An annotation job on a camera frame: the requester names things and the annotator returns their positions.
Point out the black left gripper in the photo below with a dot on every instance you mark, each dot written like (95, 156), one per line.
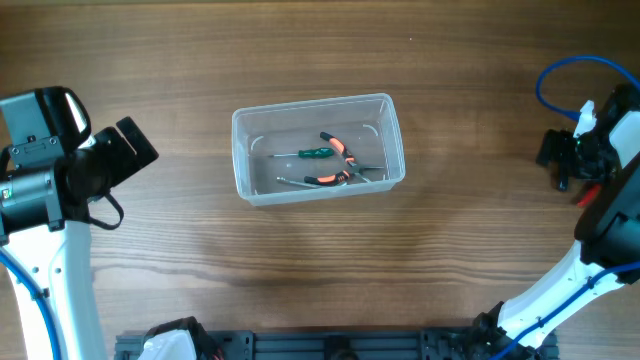
(107, 154)

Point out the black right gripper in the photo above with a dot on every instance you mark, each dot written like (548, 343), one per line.
(567, 157)

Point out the red black screwdriver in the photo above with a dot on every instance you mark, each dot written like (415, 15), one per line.
(563, 171)

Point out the red pruning shears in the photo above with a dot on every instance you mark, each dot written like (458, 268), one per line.
(589, 195)

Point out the silver socket wrench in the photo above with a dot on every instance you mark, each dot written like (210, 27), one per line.
(297, 182)

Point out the green handled screwdriver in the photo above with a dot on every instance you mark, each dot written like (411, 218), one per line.
(316, 153)

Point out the orange black needle-nose pliers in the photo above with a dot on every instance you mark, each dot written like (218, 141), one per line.
(350, 168)

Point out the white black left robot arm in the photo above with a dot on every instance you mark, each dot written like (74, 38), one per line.
(51, 171)

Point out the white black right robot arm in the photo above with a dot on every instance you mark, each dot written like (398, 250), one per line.
(604, 256)

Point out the clear plastic container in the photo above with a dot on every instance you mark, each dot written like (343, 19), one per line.
(367, 124)

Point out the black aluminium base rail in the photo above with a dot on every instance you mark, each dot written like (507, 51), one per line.
(335, 345)

